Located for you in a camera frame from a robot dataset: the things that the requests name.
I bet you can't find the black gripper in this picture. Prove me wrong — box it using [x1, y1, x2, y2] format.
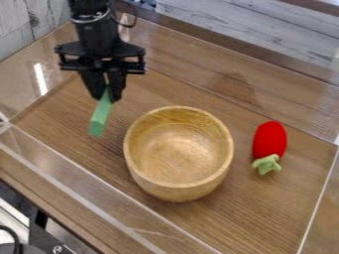
[55, 18, 146, 102]

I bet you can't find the green rectangular block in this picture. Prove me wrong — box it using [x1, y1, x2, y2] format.
[88, 90, 114, 137]

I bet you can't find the black table leg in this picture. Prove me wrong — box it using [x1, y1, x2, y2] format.
[35, 210, 48, 229]

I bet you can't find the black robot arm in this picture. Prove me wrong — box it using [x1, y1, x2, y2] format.
[55, 0, 146, 103]

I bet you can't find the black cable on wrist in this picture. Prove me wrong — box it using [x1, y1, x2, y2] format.
[111, 4, 139, 29]

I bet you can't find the brown wooden bowl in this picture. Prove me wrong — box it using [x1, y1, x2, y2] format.
[123, 106, 235, 202]

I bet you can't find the red plush strawberry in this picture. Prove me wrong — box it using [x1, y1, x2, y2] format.
[252, 121, 287, 176]

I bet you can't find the clear acrylic tray wall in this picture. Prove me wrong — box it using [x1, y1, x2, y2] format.
[0, 113, 222, 254]

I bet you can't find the clear acrylic corner bracket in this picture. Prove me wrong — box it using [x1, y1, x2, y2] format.
[118, 13, 130, 43]

